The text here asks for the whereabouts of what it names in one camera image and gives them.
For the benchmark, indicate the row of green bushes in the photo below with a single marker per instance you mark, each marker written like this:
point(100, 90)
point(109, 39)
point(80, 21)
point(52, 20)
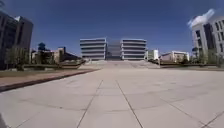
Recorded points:
point(186, 62)

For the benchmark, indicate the small pale green building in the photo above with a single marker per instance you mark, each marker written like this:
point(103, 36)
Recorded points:
point(152, 54)

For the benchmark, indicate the dark tall building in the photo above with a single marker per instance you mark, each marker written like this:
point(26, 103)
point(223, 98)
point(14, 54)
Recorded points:
point(13, 36)

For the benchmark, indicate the reddish brown ground strip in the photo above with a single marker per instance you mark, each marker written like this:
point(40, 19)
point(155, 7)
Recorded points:
point(30, 78)

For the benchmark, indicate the wide pale stone steps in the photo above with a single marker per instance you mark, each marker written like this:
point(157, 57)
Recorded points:
point(120, 64)

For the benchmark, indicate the low white building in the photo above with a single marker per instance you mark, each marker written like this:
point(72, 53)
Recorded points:
point(175, 56)

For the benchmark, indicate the white tall building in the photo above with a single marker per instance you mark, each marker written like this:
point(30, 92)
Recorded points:
point(210, 36)

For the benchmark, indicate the low brown building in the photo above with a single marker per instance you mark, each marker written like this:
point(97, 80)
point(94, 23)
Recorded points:
point(56, 55)

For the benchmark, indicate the white banded twin-wing building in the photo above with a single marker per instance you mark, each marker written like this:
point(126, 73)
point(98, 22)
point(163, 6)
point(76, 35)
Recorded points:
point(93, 48)

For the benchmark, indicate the green tree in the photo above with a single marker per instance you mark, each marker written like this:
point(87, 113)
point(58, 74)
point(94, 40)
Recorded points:
point(41, 46)
point(16, 58)

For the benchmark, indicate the pale concrete slab plaza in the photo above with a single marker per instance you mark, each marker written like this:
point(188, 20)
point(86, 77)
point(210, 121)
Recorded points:
point(113, 100)

